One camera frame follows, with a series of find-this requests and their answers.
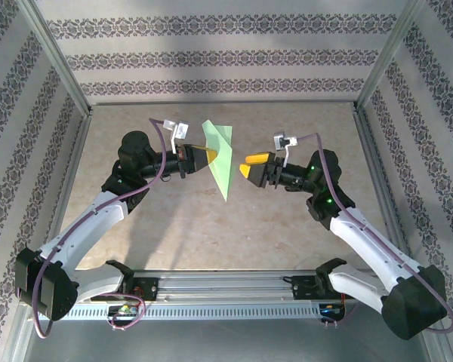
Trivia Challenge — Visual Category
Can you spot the light green paper sheet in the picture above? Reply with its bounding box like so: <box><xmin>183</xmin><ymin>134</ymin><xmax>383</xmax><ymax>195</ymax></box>
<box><xmin>201</xmin><ymin>119</ymin><xmax>236</xmax><ymax>204</ymax></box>

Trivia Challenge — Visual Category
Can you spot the grey sheet metal panel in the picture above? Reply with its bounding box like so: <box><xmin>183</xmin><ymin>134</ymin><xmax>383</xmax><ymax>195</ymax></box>
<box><xmin>2</xmin><ymin>301</ymin><xmax>452</xmax><ymax>362</ymax></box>

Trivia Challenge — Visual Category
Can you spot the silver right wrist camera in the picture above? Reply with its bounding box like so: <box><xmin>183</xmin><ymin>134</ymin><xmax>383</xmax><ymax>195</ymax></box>
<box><xmin>273</xmin><ymin>131</ymin><xmax>299</xmax><ymax>167</ymax></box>

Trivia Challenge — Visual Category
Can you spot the thin aluminium edge rail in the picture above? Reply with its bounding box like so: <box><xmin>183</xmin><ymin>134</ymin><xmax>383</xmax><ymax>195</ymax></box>
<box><xmin>89</xmin><ymin>100</ymin><xmax>358</xmax><ymax>107</ymax></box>

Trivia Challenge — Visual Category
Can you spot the aluminium table edge rail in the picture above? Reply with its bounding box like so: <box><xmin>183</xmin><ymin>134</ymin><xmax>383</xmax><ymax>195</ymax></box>
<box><xmin>37</xmin><ymin>109</ymin><xmax>94</xmax><ymax>275</ymax></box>
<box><xmin>351</xmin><ymin>105</ymin><xmax>415</xmax><ymax>272</ymax></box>

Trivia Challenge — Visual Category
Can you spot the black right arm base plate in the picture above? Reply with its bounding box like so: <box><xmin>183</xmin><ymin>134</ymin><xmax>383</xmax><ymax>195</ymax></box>
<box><xmin>292</xmin><ymin>275</ymin><xmax>360</xmax><ymax>301</ymax></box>

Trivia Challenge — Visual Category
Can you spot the wide aluminium mounting rail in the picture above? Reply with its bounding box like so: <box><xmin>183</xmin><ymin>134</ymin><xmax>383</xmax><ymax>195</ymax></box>
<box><xmin>20</xmin><ymin>269</ymin><xmax>427</xmax><ymax>303</ymax></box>

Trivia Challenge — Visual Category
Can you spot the aluminium frame post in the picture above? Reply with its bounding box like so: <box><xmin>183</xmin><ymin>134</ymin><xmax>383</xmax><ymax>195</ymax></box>
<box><xmin>17</xmin><ymin>0</ymin><xmax>91</xmax><ymax>116</ymax></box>
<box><xmin>356</xmin><ymin>0</ymin><xmax>427</xmax><ymax>111</ymax></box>

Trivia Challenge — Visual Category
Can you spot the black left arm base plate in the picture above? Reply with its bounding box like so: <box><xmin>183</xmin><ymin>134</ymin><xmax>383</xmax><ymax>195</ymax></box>
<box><xmin>90</xmin><ymin>277</ymin><xmax>160</xmax><ymax>302</ymax></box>

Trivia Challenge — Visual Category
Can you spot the slotted grey cable duct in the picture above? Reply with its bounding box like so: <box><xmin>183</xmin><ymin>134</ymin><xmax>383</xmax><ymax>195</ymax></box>
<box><xmin>35</xmin><ymin>304</ymin><xmax>322</xmax><ymax>321</ymax></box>

